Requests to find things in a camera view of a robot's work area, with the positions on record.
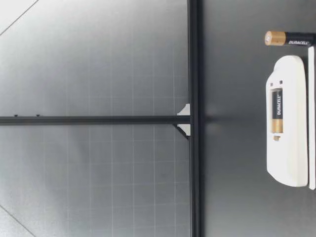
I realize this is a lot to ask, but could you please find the black and copper battery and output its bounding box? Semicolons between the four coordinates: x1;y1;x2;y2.
271;89;283;134
264;31;316;47

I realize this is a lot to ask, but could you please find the white remote control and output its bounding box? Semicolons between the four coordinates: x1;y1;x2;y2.
266;55;310;187

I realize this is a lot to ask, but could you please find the black frame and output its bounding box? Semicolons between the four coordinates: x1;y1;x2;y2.
0;0;203;237

